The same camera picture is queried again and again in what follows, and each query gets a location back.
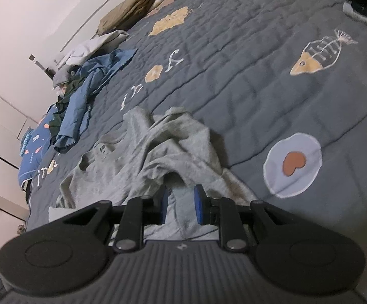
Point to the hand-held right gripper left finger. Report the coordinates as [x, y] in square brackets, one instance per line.
[163, 204]

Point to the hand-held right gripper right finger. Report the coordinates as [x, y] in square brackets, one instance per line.
[198, 204]

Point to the grey long-sleeved shirt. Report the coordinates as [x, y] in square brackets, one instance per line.
[158, 152]

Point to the blue shirt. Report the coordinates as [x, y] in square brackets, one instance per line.
[82, 101]

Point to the blue patterned pillow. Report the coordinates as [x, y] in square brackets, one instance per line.
[33, 161]

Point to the dark green garment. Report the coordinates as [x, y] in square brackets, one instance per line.
[63, 103]

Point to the grey quilted bedspread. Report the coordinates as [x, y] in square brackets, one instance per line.
[250, 69]

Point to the teal knitted item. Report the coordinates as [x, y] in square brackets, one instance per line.
[26, 142]

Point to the light grey garment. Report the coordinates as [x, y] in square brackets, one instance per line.
[61, 77]

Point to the black bottle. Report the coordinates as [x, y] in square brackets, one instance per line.
[49, 72]

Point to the white garment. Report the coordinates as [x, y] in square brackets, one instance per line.
[94, 44]

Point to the khaki pants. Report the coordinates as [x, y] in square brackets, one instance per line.
[129, 9]

